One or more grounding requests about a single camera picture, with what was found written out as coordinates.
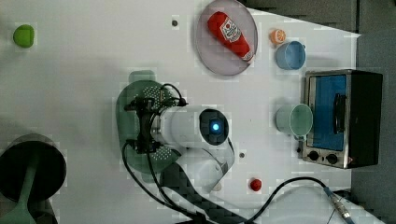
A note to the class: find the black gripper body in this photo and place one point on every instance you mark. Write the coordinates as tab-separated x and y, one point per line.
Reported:
146	114

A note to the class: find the blue cup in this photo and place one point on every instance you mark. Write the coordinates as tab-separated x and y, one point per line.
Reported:
291	56

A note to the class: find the red apple toy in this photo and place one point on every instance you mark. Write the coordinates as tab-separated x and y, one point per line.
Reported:
255	184

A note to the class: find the black cylinder container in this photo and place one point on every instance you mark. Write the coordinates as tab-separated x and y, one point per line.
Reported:
50	172
42	212

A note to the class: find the lime green toy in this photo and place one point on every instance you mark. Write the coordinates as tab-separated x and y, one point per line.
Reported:
24	36

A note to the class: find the red ketchup bottle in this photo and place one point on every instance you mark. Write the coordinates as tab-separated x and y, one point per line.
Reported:
225	30

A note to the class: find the black toaster oven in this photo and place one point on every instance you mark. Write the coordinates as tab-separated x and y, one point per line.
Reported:
346	106

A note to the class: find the mint green cup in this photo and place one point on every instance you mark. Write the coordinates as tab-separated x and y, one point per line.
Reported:
296	120

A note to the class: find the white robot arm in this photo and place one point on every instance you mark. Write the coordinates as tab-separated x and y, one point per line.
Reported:
184	149

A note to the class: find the orange slice toy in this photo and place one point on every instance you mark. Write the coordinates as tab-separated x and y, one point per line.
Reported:
278	36

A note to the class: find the green spatula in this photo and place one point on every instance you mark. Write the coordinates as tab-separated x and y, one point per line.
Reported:
20	214

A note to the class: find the mint green strainer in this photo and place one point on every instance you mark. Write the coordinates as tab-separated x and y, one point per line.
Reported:
143	83

